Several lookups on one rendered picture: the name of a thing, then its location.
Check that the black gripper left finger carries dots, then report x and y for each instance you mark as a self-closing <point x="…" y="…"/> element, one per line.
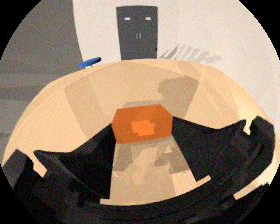
<point x="90" y="164"/>

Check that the orange block with dark square mark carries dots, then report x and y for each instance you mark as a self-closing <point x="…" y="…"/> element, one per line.
<point x="150" y="122"/>

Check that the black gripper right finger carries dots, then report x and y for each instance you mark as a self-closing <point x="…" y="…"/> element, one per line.
<point x="202" y="146"/>

